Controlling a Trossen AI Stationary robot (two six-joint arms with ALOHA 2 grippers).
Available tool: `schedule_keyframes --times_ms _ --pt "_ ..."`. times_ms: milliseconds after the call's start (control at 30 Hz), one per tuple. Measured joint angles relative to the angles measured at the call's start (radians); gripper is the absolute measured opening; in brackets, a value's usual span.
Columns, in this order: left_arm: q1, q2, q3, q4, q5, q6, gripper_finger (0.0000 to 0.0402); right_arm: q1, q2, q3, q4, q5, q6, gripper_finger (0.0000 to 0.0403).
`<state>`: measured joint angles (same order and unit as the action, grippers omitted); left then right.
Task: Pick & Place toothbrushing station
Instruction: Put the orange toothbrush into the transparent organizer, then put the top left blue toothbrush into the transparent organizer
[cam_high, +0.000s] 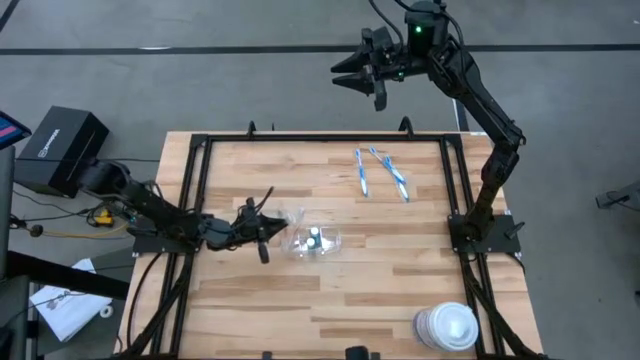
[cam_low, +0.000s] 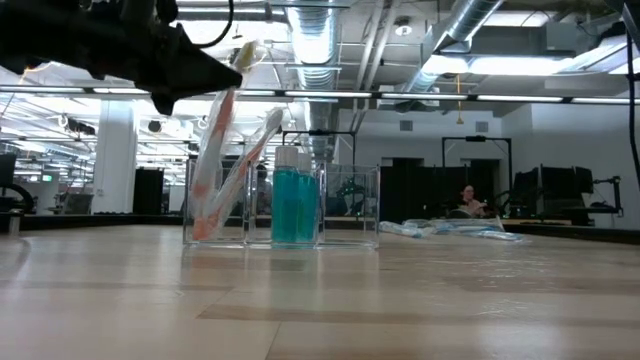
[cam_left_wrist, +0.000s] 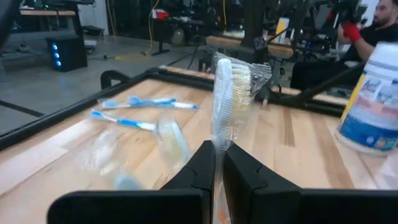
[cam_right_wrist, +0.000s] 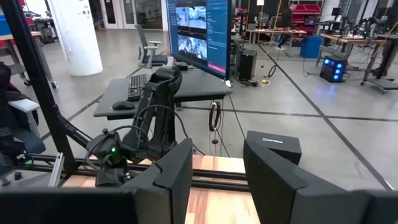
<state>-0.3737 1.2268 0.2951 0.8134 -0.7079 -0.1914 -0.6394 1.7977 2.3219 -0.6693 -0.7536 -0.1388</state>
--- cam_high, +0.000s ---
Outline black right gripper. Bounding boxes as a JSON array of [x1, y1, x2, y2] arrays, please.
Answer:
[[330, 48, 426, 112]]

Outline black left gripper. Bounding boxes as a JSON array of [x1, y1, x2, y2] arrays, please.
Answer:
[[202, 215, 290, 265]]

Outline clear acrylic organizer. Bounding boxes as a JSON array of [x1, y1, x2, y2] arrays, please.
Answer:
[[279, 206, 344, 261]]

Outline blue toothbrush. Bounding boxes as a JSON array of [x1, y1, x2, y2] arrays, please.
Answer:
[[368, 145, 411, 204], [353, 147, 370, 198]]

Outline white paper sheets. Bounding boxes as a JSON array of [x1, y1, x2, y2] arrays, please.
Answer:
[[28, 257, 114, 344]]

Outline black desk stand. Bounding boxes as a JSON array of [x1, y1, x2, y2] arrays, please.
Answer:
[[0, 144, 132, 360]]

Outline black cardboard box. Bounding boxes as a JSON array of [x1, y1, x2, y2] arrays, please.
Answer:
[[13, 104, 111, 199]]

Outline tablet with coloured screen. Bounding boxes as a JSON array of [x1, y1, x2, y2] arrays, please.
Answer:
[[0, 110, 33, 151]]

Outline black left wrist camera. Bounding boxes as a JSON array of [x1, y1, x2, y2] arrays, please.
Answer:
[[238, 196, 264, 222]]

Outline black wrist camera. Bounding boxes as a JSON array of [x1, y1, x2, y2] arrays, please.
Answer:
[[238, 196, 264, 222], [360, 25, 401, 55]]

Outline black left wrist camera cable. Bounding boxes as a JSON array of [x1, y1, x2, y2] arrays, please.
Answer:
[[252, 185, 276, 214]]

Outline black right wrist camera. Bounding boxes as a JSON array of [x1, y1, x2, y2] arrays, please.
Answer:
[[360, 25, 401, 55]]

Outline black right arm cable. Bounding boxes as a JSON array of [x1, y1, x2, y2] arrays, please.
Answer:
[[368, 0, 405, 44]]

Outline yellow cable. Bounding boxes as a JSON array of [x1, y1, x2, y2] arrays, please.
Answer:
[[42, 219, 130, 240]]

